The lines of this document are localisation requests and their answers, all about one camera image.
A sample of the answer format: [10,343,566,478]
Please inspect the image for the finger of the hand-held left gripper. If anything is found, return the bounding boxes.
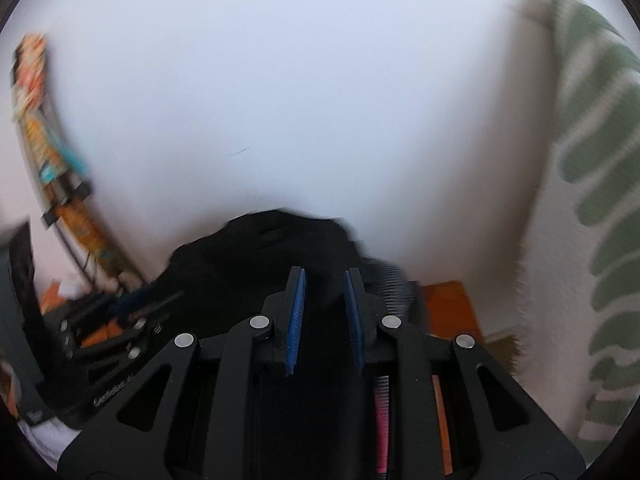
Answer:
[111,286,187,324]
[72,326,165,377]

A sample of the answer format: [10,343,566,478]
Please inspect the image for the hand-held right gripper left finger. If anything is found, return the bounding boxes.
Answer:
[56,266,307,480]

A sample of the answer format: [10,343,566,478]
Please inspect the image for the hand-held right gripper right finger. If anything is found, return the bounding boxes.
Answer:
[344,267,586,480]

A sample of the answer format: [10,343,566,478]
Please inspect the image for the black pants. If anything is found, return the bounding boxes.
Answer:
[150,208,426,480]

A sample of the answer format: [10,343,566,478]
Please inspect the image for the white power strip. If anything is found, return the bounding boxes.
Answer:
[57,275,86,301]

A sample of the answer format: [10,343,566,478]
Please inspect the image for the orange floral bed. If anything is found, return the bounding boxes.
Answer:
[40,280,483,476]

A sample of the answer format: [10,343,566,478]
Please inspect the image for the grey metal tripod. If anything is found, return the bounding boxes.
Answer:
[40,105,146,286]

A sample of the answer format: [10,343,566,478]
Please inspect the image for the orange patterned scarf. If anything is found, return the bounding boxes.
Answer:
[11,32,131,281]

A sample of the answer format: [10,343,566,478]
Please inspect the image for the green striped white pillow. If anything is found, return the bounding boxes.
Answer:
[510,0,640,466]

